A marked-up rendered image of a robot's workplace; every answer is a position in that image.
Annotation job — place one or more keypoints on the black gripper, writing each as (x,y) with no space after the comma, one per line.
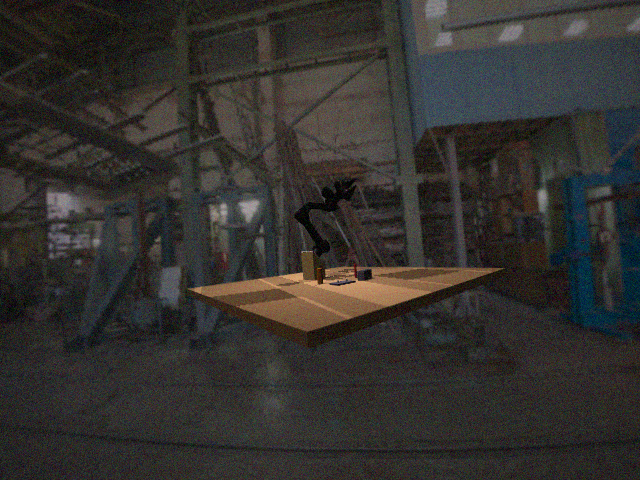
(346,193)

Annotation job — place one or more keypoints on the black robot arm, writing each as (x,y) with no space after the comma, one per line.
(322,246)

